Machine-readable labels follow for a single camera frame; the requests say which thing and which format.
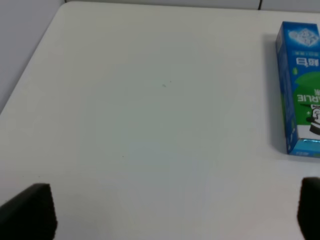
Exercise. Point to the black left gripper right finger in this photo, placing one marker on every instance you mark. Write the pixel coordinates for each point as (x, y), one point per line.
(308, 213)

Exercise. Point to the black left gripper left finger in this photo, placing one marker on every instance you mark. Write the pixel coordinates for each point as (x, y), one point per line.
(30, 215)

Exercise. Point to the blue green toothpaste box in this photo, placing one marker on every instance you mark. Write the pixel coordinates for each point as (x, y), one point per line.
(298, 59)

